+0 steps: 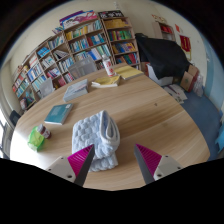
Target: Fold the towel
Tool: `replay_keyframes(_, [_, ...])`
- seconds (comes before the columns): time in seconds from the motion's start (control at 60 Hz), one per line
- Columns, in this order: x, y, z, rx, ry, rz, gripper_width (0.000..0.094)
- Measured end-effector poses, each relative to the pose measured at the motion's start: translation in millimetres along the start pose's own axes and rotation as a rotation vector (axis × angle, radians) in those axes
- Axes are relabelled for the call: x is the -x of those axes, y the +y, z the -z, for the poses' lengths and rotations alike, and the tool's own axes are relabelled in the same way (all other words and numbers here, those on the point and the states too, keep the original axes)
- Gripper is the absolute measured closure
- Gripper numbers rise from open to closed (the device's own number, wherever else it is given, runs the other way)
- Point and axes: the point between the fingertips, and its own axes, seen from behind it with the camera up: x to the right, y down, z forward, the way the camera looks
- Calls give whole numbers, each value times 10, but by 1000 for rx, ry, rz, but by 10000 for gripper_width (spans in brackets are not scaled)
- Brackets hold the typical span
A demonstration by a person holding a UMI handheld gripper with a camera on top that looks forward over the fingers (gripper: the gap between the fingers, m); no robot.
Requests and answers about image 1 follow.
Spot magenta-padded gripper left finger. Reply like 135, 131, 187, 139
45, 143, 96, 188

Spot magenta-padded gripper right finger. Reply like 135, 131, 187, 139
133, 143, 184, 185

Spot white waffle towel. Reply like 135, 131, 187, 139
71, 109, 121, 173

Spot red-lidded glass jar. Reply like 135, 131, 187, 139
35, 124, 52, 140

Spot green plastic bag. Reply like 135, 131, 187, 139
27, 125, 46, 152

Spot teal book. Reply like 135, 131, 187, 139
43, 102, 74, 126

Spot papers on floor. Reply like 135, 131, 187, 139
163, 83, 189, 105

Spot grey-blue book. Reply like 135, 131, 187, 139
62, 78, 90, 103

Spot dark office chair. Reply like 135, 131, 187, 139
9, 109, 22, 127

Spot light grey chair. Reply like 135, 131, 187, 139
39, 77, 56, 99

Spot white box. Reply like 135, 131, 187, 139
146, 63, 174, 87

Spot window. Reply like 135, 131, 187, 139
0, 108, 10, 159

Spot thick yellow book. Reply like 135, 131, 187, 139
90, 74, 122, 89

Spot cardboard box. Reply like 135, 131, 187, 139
179, 64, 200, 93

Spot thin yellow notebook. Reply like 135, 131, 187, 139
114, 64, 145, 80

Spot grey mesh chair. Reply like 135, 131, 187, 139
67, 56, 98, 80

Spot white bottle with red cap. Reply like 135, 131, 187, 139
101, 54, 116, 78

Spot black cloth cover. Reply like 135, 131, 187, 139
134, 32, 192, 81

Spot wooden bookshelf unit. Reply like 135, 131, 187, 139
11, 9, 141, 111

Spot red wall hanging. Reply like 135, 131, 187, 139
179, 34, 193, 53

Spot small wall shelf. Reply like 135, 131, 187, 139
153, 21, 177, 41

